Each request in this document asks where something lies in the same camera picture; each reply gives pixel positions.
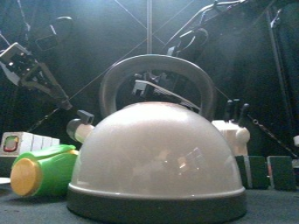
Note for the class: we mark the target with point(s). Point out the thin metal frame pole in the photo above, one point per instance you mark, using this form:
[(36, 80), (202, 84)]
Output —
[(149, 26)]

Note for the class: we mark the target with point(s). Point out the white round plate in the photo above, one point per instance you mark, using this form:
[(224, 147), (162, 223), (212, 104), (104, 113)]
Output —
[(4, 180)]

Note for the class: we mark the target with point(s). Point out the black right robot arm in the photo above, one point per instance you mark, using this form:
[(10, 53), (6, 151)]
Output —
[(192, 43)]

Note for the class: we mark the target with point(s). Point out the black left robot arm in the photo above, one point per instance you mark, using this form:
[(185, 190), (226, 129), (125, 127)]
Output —
[(57, 27)]

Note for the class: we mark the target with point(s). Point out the dark green block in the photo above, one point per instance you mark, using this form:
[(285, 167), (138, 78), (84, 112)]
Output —
[(259, 172), (281, 173)]

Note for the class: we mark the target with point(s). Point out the white toy knife block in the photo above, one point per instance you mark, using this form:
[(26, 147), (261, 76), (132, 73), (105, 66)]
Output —
[(233, 137)]

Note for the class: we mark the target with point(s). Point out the green cup with yellow lid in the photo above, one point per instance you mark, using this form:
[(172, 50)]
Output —
[(46, 172)]

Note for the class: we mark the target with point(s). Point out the white box with picture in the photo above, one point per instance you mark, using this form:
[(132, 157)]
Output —
[(22, 143)]

